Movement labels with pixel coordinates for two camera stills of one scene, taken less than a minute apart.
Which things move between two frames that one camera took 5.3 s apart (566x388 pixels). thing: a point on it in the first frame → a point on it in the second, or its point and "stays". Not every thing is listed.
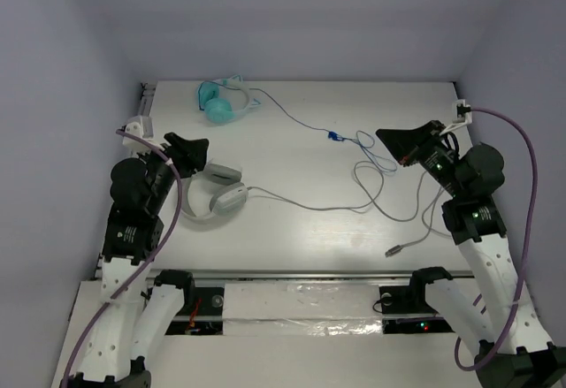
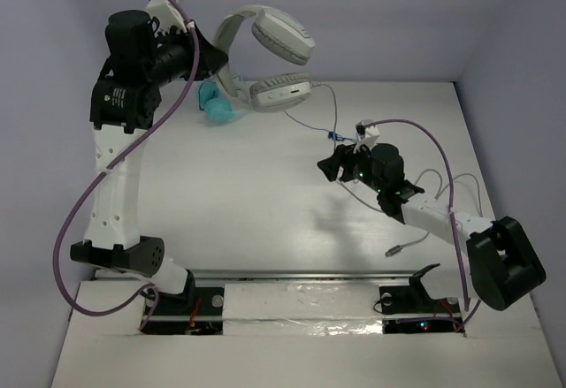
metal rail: x=300 y=275 stays
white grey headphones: x=230 y=194 → x=281 y=35
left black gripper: x=173 y=156 → x=197 y=55
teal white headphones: x=217 y=110 stays
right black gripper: x=403 y=142 → x=342 y=154
